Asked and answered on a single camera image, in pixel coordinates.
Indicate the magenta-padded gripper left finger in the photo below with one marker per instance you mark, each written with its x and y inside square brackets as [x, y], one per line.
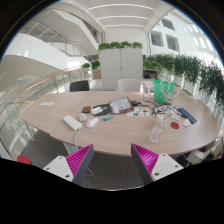
[78, 160]

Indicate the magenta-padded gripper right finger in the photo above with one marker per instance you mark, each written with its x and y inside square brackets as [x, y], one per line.
[146, 160]

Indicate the clear plastic water bottle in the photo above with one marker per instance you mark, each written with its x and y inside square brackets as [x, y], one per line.
[156, 130]

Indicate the white computer mouse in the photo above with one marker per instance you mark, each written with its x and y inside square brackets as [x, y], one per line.
[92, 122]

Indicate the small white charger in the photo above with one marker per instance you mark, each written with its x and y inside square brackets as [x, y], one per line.
[82, 117]

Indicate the colourful sticker sheet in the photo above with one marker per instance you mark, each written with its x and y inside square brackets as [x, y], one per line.
[139, 113]

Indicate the small red black device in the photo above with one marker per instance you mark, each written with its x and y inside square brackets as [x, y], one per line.
[86, 109]

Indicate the teal marker pen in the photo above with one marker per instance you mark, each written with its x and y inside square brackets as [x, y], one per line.
[108, 117]

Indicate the small white box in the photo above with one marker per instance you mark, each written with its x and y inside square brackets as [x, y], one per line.
[97, 110]

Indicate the red chair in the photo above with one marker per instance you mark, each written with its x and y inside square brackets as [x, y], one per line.
[24, 159]

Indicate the small white card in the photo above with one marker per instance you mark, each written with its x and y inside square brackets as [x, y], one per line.
[186, 122]

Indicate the dark blue keyboard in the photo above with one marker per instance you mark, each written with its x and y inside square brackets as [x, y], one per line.
[187, 115]

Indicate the open printed booklet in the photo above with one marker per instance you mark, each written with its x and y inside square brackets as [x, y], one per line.
[120, 104]

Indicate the white paper sheet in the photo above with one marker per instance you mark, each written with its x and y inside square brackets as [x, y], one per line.
[46, 103]

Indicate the green tote bag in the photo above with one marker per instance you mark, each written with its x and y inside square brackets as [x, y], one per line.
[163, 91]

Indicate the black chair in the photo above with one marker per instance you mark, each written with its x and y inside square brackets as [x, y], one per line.
[79, 86]

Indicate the white chair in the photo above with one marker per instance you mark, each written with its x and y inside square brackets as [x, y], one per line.
[129, 85]

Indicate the glass railing wooden handrail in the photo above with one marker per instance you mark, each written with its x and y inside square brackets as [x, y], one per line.
[36, 86]

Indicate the potted green plant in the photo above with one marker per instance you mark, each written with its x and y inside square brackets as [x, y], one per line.
[86, 66]
[95, 65]

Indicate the white cabinet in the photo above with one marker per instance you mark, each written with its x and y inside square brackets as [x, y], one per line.
[120, 66]

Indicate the hedge of green plants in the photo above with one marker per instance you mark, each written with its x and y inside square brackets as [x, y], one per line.
[196, 71]

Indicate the green plants atop cabinet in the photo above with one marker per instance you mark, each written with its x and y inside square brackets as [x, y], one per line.
[120, 45]

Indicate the ceiling light strips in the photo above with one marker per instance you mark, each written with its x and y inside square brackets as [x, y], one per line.
[121, 16]

